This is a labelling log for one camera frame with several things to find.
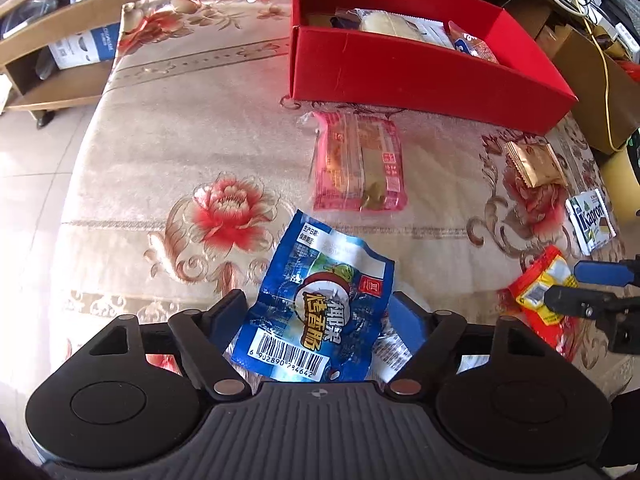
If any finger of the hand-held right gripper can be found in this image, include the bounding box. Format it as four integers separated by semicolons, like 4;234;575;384
544;284;628;322
574;259;640;288

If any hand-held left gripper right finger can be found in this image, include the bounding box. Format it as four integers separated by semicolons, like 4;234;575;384
385;290;561;401

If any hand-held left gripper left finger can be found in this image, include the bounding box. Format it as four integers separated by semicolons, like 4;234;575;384
75;287;253;402

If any red yellow snack packet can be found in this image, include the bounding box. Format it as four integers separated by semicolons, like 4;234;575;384
507;245;583;361

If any white green wafer packet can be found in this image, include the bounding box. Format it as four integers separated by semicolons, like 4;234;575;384
565;189;617;257

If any white silver snack packet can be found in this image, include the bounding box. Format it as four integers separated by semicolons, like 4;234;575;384
372;285;496;386

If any blue sausage packet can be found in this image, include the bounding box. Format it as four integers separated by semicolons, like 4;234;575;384
230;209;396;385

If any gold foil snack packet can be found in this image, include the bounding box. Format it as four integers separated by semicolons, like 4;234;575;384
505;140;568;188

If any pink clear cake packet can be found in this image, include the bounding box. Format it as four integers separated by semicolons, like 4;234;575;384
300;111;408;212

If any red cardboard box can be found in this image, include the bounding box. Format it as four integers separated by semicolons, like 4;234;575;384
289;0;578;136

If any orange bread packet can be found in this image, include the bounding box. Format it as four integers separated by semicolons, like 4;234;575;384
447;21;501;65

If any clear-wrapped white bun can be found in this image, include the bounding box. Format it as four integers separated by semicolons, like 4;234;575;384
357;8;453;50

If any yellow container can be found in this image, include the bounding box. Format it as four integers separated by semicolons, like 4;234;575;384
597;147;640;223

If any brown cardboard box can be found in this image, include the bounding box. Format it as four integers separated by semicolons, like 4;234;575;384
532;25;640;156

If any beige floral tablecloth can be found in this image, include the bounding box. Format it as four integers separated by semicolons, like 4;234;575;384
50;0;636;396

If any wooden TV stand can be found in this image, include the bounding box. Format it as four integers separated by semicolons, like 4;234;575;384
0;0;551;116

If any white blue carton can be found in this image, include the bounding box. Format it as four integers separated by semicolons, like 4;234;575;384
48;22;123;70

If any yellow cable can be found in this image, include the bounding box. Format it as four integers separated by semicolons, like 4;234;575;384
537;0;631;151

